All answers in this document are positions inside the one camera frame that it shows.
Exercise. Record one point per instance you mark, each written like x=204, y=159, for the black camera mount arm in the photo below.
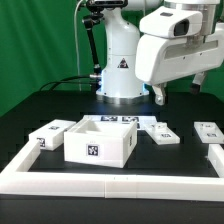
x=89, y=22

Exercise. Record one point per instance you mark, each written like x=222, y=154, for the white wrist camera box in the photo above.
x=171, y=23

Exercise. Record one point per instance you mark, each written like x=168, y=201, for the white U-shaped fence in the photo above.
x=16, y=178

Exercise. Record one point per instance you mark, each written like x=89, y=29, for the white cabinet body box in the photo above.
x=100, y=143

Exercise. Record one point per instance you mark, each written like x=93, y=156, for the white cabinet top block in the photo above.
x=51, y=135

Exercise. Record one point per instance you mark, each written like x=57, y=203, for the white marker base plate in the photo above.
x=124, y=119

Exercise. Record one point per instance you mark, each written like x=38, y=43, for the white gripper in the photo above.
x=160, y=60

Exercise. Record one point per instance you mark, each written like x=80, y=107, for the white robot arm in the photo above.
x=119, y=82

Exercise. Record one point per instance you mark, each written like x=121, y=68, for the white cabinet door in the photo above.
x=209, y=132
x=161, y=134

